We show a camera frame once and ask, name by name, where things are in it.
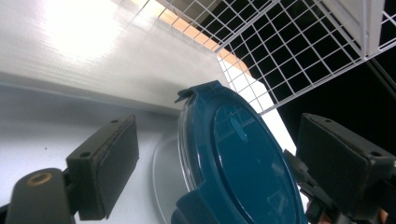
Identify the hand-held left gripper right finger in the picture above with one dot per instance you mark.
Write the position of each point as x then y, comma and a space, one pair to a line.
339, 161

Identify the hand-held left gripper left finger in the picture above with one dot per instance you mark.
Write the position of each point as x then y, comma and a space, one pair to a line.
106, 168

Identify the round container dark teal lid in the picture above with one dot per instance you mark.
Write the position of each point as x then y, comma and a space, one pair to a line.
249, 161

